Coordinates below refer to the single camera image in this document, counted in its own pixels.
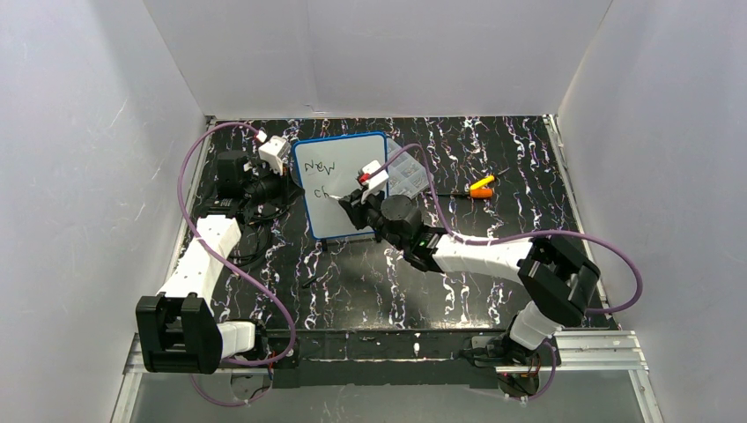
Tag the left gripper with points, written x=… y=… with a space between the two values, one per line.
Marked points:
x=280 y=185

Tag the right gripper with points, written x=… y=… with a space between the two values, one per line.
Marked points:
x=356 y=204

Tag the blue framed whiteboard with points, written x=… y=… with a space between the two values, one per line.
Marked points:
x=329 y=167

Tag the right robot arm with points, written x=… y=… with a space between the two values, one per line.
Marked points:
x=558 y=277

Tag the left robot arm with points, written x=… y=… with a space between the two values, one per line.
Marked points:
x=177 y=328

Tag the whiteboard metal stand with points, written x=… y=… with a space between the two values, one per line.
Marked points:
x=327 y=244

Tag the clear plastic screw box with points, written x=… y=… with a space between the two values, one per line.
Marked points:
x=406 y=176

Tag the black marker cap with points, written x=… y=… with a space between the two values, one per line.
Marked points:
x=309 y=283

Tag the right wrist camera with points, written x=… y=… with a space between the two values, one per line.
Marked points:
x=372 y=179

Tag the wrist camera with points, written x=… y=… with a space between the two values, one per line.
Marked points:
x=274 y=151
x=372 y=179

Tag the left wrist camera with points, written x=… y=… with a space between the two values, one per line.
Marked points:
x=274 y=151

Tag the yellow handled screwdriver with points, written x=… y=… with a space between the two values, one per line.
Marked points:
x=486 y=180

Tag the orange handled screwdriver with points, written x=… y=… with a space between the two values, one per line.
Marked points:
x=475 y=194

